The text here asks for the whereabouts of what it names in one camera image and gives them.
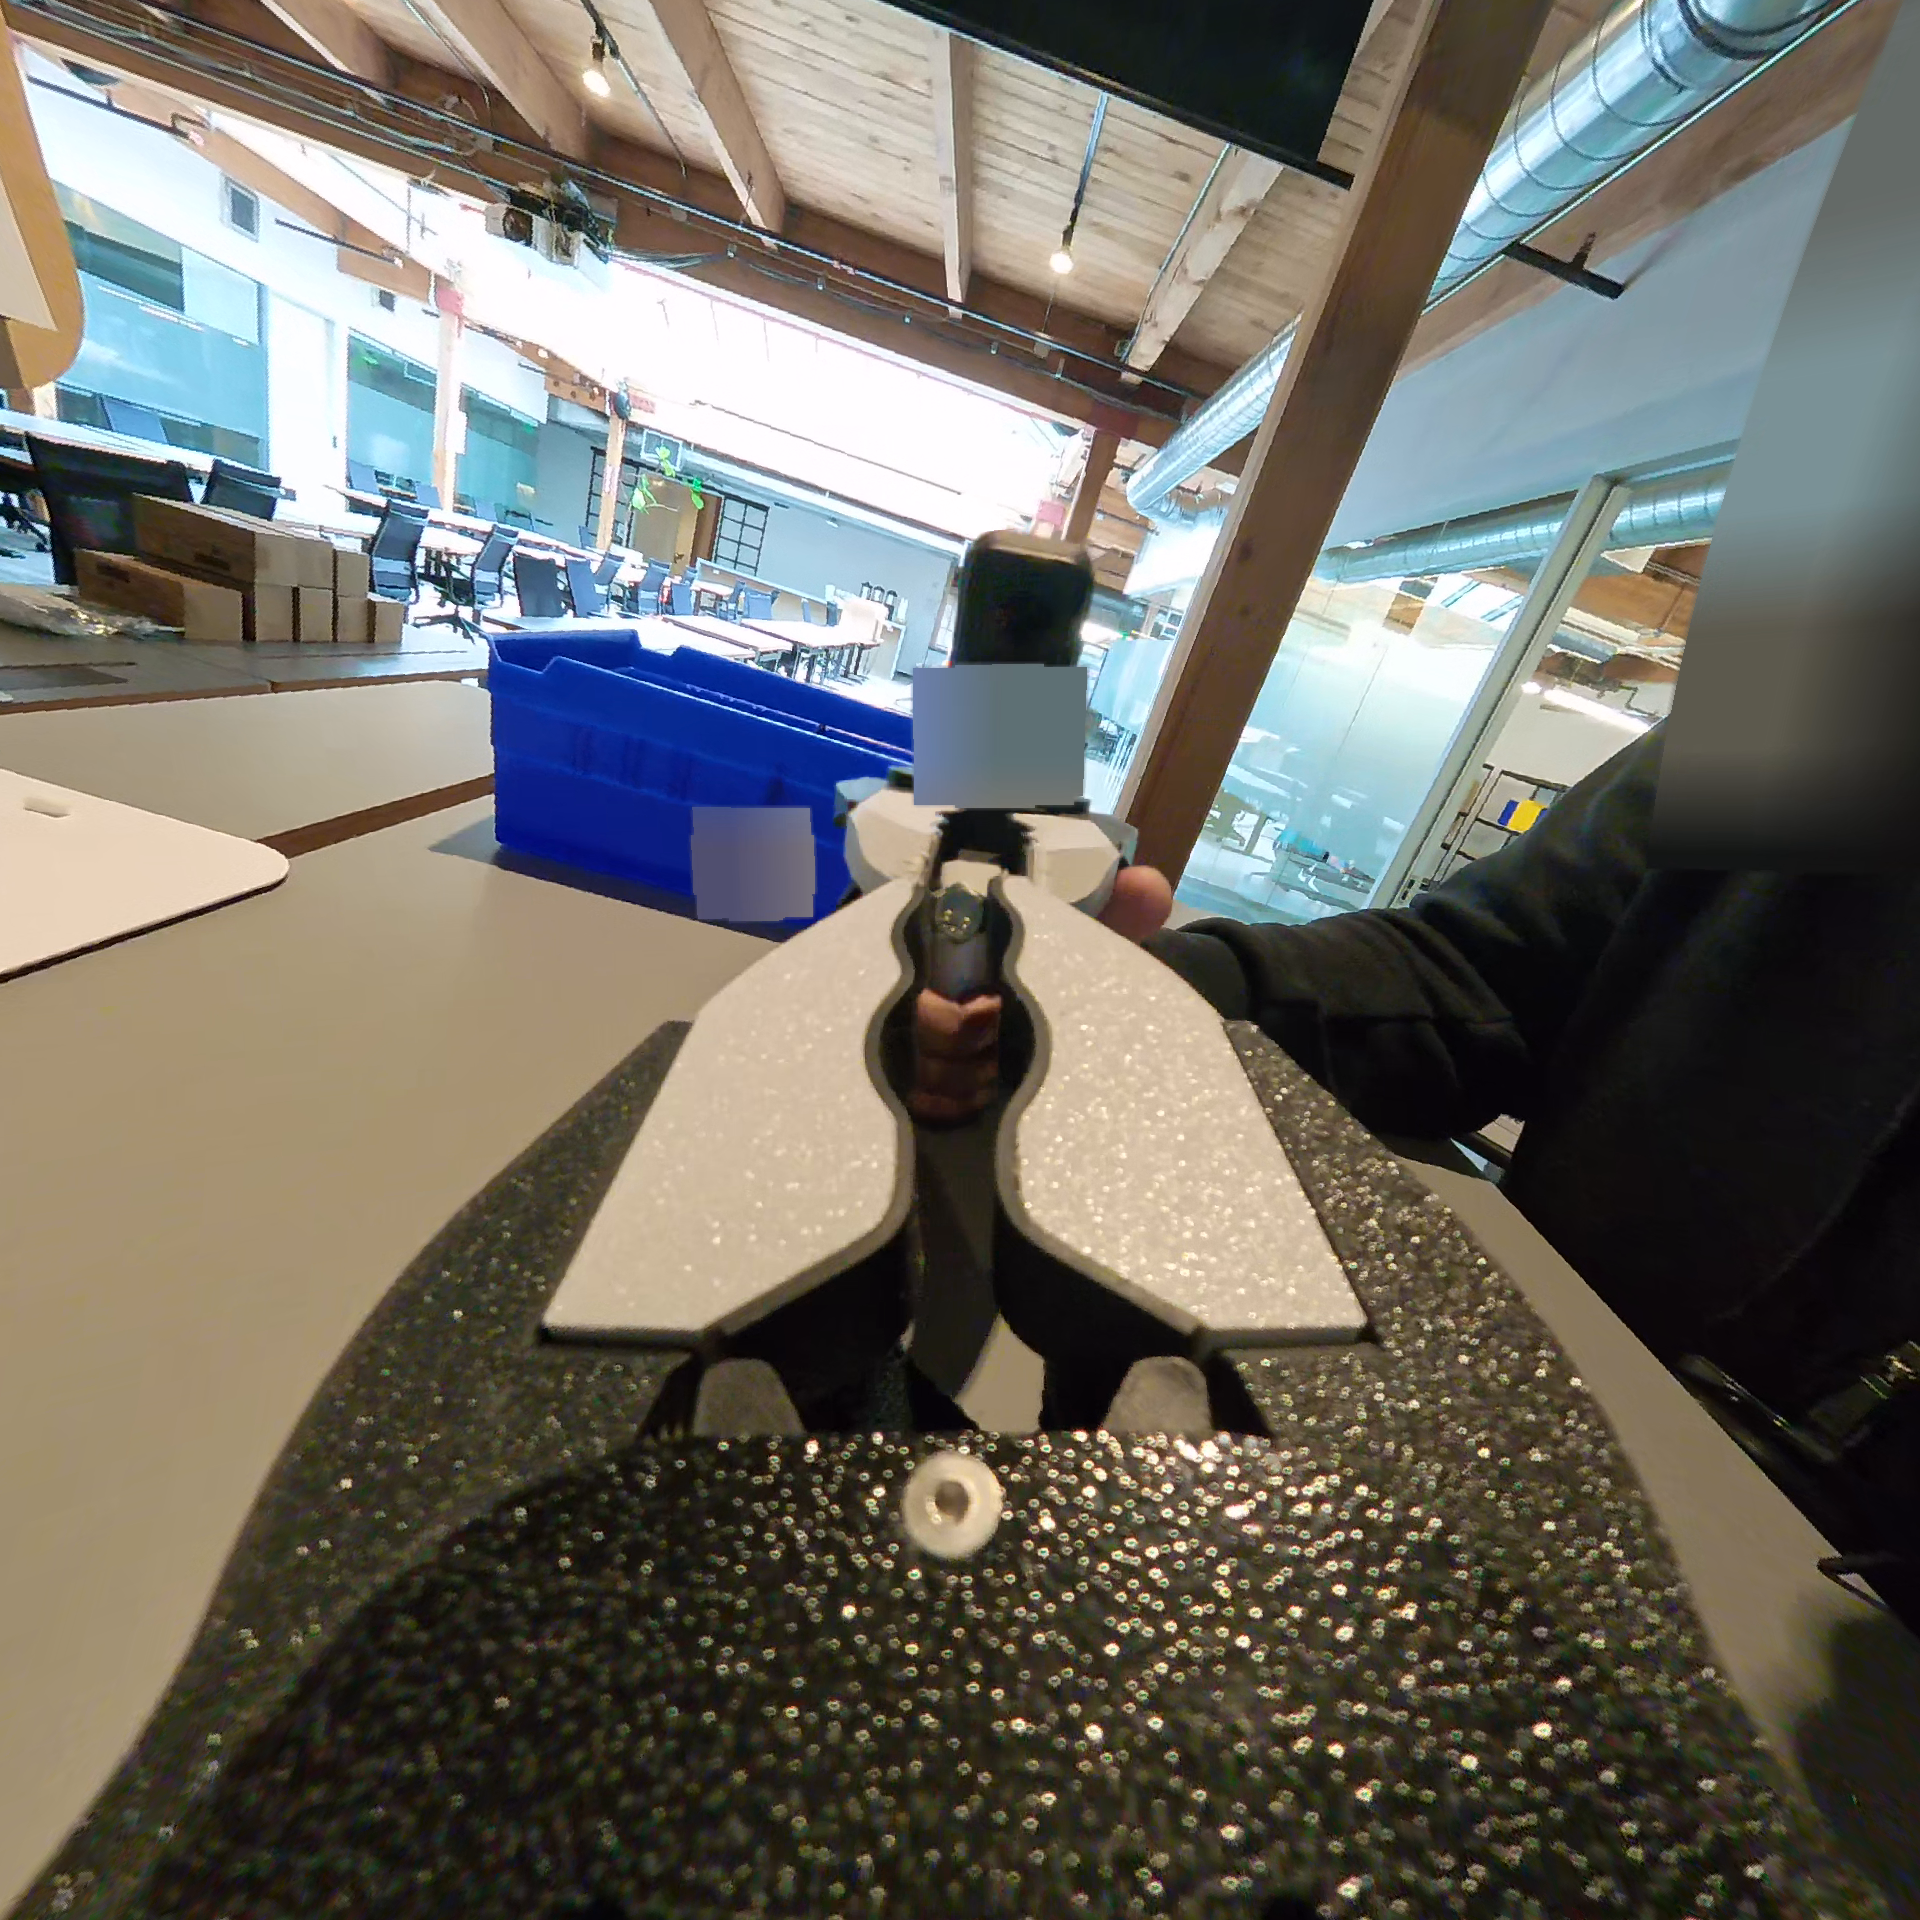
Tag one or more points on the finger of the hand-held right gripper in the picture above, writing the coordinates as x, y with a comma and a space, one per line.
1073, 864
892, 840

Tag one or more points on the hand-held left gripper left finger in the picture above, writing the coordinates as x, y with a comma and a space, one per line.
749, 1154

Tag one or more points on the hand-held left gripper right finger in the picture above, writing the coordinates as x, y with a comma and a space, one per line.
1155, 1154

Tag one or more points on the silver bolt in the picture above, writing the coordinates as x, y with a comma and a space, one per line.
962, 939

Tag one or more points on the blue plastic bin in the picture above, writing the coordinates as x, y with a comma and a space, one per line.
600, 763

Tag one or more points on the person's right hand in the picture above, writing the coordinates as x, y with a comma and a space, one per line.
1142, 901

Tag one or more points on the wooden pillar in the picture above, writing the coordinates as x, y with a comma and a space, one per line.
1322, 450
1090, 481

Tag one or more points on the green hanging plant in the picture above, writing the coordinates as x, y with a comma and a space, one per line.
667, 481

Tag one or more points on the blue yellow box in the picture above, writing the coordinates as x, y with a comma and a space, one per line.
1519, 814

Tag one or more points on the rows of office chairs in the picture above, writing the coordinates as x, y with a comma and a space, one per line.
523, 579

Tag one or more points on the black hanging screen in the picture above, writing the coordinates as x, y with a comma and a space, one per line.
1170, 61

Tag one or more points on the white ceiling unit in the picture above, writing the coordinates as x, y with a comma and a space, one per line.
547, 224

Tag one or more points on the white rounded board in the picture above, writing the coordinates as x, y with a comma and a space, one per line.
105, 870

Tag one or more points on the brown cardboard box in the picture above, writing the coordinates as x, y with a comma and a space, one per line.
225, 570

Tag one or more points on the clear plastic bag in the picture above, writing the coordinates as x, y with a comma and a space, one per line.
67, 611

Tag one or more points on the black desk monitor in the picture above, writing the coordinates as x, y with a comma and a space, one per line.
105, 496

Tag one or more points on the silver ventilation duct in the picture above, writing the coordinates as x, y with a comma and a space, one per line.
1215, 421
1502, 523

